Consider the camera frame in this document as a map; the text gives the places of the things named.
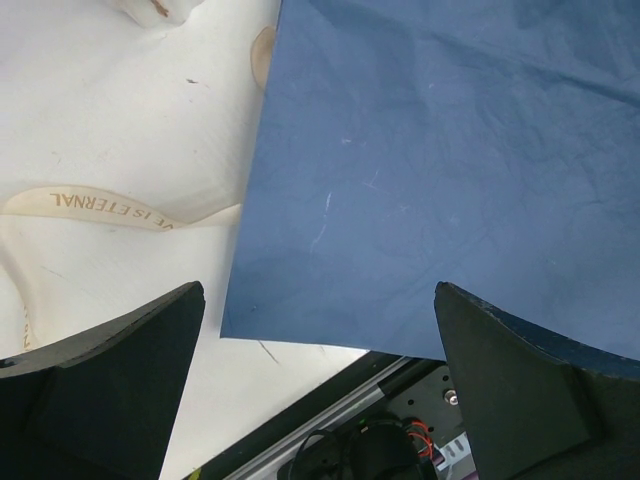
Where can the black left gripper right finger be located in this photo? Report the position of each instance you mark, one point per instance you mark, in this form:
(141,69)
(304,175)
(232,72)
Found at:
(536,404)

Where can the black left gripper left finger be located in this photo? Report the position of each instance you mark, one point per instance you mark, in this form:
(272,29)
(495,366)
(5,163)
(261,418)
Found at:
(101,404)

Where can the cream printed ribbon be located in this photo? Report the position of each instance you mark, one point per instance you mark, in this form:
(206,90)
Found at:
(89,204)

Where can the blue wrapping paper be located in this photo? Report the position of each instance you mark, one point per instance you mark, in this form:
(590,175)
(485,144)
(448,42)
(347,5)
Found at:
(490,144)

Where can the white ribbed ceramic vase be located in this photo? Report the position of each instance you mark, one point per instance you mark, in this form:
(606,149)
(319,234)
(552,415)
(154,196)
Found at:
(150,13)

